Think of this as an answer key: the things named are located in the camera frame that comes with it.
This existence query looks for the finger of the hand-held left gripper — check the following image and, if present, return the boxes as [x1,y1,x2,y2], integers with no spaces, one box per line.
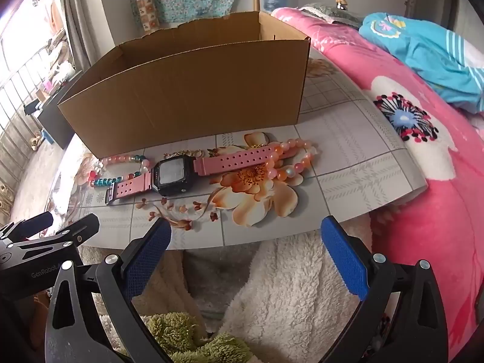
[0,212,54,240]
[8,214,101,253]

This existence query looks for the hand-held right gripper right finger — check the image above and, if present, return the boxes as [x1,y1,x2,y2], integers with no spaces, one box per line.
[321,215,450,363]

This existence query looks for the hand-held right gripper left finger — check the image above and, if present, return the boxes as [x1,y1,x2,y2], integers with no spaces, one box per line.
[44,216,175,363]

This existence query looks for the multicolour bead bracelet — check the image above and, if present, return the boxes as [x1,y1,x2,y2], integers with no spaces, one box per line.
[89,153,152,190]

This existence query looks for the pink strap digital watch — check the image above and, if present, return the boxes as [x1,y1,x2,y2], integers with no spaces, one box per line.
[105,144,281,205]

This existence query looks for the gold chain bracelet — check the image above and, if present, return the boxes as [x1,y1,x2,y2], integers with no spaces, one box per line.
[163,143,265,159]

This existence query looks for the pink bead bracelet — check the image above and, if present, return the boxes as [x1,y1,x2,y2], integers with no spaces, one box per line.
[265,138,322,187]

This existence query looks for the brown cardboard box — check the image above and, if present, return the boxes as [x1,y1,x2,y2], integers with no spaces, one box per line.
[57,11,311,159]

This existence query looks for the white fleece blanket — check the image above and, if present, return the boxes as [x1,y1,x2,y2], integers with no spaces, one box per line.
[81,215,379,363]

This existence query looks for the green shaggy towel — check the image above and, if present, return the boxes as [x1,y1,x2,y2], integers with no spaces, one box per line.
[146,312,254,363]

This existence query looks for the dark low cabinet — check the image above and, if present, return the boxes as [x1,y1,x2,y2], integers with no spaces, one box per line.
[23,68,87,148]

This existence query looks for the pink floral blanket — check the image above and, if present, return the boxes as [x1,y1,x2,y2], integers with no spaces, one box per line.
[270,5,484,363]

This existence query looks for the floral plaid table cover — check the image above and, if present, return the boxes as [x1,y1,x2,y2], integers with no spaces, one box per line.
[49,57,430,250]

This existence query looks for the metal window railing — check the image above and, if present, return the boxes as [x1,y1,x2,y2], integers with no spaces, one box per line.
[0,38,76,144]

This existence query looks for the grey curtain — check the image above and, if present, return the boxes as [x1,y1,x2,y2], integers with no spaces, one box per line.
[62,0,114,72]

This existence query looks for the blue striped garment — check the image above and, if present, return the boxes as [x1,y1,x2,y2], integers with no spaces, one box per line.
[358,12,484,113]

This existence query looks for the patterned wrapping paper roll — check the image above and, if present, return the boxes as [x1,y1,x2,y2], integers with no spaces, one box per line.
[136,0,161,33]

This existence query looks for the green lace-edged pillow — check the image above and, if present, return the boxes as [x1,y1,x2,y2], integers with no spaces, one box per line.
[299,2,365,27]

